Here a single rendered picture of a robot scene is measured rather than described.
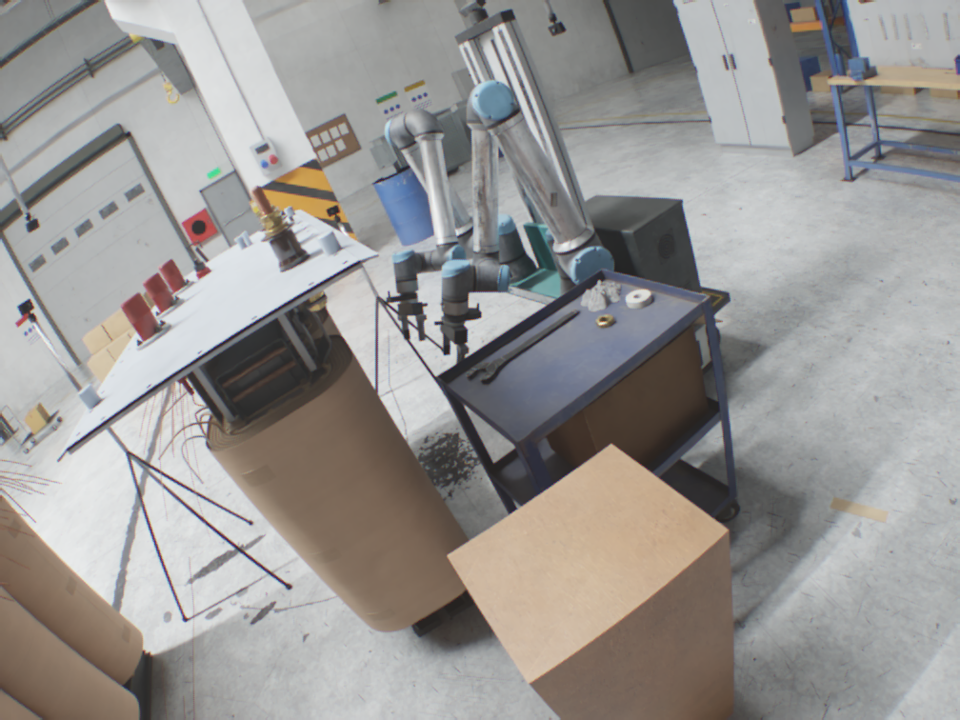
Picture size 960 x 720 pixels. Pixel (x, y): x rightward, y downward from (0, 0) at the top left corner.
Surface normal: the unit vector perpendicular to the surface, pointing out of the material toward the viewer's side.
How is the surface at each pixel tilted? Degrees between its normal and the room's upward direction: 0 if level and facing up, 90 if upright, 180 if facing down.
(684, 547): 0
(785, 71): 90
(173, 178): 90
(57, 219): 90
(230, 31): 90
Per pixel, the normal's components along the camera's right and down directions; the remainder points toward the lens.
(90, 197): 0.41, 0.32
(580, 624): -0.37, -0.80
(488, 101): 0.06, 0.36
